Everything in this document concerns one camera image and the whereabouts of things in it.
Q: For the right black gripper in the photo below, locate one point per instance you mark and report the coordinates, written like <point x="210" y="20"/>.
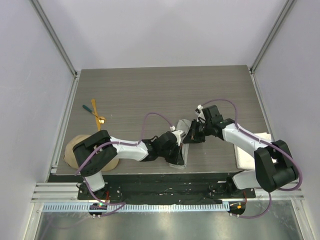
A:
<point x="192" y="136"/>

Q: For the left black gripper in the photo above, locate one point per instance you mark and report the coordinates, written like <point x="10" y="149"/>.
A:
<point x="177" y="158"/>

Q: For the green handled gold utensil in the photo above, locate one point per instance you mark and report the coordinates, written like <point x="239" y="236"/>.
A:
<point x="89" y="110"/>

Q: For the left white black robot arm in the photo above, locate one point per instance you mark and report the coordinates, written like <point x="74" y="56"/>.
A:
<point x="98" y="150"/>

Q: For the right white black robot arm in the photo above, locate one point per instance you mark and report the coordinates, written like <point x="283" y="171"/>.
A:
<point x="274" y="167"/>

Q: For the white folded towel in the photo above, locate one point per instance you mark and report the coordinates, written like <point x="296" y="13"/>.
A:
<point x="244" y="161"/>

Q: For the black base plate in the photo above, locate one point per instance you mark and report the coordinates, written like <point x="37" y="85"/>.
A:
<point x="167" y="189"/>

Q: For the white slotted cable duct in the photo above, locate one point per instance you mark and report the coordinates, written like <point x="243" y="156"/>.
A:
<point x="96" y="207"/>

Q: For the right aluminium frame post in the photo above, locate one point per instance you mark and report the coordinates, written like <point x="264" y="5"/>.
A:
<point x="281" y="18"/>

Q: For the aluminium frame post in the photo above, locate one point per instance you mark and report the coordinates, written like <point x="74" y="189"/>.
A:
<point x="281" y="18"/>
<point x="53" y="36"/>

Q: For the left aluminium frame post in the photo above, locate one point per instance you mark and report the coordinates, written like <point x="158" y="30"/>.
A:
<point x="53" y="36"/>

